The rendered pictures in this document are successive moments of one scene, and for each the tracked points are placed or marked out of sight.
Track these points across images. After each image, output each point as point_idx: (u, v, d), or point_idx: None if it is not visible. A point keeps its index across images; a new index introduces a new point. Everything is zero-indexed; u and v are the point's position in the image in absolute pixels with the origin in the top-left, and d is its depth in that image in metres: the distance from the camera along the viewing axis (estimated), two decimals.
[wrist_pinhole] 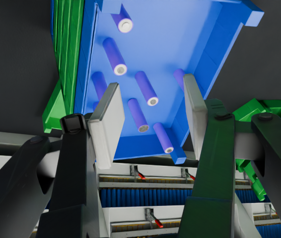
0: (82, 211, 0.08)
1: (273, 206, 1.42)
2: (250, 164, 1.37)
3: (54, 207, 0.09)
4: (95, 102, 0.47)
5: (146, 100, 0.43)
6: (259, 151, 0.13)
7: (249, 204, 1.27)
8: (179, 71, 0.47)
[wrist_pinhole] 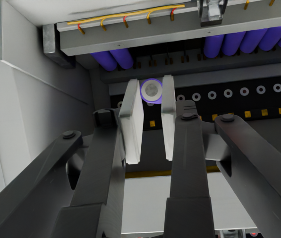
0: (99, 210, 0.08)
1: None
2: None
3: (75, 202, 0.09)
4: (129, 68, 0.35)
5: None
6: (221, 152, 0.13)
7: None
8: None
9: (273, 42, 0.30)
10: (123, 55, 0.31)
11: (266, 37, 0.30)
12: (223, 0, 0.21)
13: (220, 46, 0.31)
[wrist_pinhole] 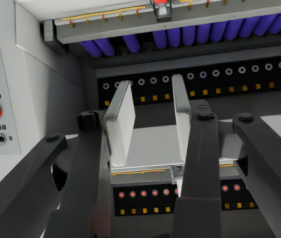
0: (91, 211, 0.08)
1: None
2: None
3: (64, 204, 0.09)
4: (110, 55, 0.45)
5: (133, 36, 0.39)
6: (240, 151, 0.13)
7: None
8: (155, 41, 0.43)
9: (218, 34, 0.40)
10: (104, 44, 0.40)
11: (212, 30, 0.40)
12: (169, 3, 0.31)
13: (178, 37, 0.40)
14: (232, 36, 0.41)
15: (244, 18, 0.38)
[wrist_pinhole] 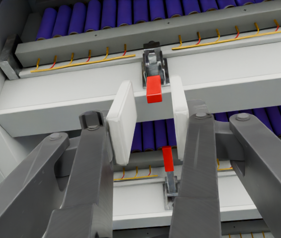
0: (92, 211, 0.08)
1: None
2: None
3: (66, 204, 0.09)
4: None
5: None
6: (236, 151, 0.13)
7: None
8: None
9: None
10: None
11: None
12: None
13: None
14: None
15: None
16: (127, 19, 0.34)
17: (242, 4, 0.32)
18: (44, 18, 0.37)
